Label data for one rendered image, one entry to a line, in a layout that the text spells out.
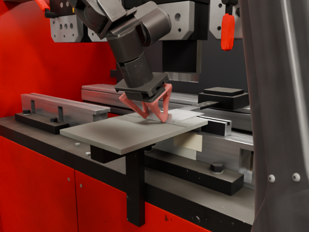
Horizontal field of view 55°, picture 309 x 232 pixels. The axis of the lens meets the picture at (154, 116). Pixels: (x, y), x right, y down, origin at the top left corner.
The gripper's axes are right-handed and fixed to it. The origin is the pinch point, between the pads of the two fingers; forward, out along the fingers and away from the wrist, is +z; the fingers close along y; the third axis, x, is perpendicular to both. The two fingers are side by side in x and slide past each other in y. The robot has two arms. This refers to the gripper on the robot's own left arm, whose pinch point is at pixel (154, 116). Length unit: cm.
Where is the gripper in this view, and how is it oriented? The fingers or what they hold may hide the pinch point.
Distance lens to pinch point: 64.6
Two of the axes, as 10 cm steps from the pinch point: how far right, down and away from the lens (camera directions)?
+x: -5.9, 6.0, -5.4
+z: 3.2, 7.9, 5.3
